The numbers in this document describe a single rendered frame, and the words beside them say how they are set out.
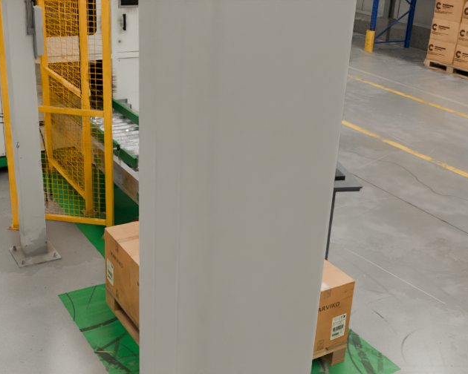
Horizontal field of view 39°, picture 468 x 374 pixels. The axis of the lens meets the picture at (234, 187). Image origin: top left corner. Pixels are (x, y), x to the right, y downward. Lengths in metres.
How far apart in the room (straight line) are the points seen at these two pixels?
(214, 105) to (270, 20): 0.07
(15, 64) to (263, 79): 4.04
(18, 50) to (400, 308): 3.00
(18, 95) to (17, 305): 1.35
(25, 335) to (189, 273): 3.69
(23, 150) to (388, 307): 2.66
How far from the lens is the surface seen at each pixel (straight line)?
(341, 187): 4.37
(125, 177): 4.91
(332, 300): 3.66
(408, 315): 4.54
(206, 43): 0.42
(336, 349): 3.90
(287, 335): 0.56
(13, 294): 4.57
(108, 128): 4.83
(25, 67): 4.48
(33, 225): 4.85
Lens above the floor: 2.39
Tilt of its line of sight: 23 degrees down
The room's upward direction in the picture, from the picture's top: 3 degrees clockwise
